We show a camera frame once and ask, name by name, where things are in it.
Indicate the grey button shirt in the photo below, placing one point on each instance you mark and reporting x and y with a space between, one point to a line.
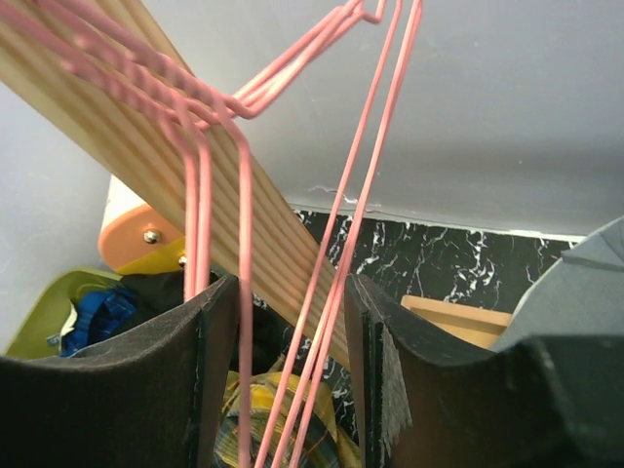
581 293

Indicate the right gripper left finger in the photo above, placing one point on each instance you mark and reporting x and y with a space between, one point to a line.
149 397

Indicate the green plastic laundry bin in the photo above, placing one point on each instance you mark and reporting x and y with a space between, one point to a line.
38 335

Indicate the pink wire hangers bundle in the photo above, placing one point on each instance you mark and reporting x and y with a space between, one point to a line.
200 123

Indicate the blue cloth in bin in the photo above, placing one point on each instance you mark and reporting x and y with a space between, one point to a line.
95 318

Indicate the yellow plaid flannel shirt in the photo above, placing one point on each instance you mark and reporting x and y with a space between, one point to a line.
326 443

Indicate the wooden clothes rack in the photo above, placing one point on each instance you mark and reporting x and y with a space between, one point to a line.
134 148

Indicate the white orange cylindrical container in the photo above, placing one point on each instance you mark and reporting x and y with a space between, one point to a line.
134 238

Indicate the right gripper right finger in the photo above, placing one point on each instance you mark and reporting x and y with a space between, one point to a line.
426 398

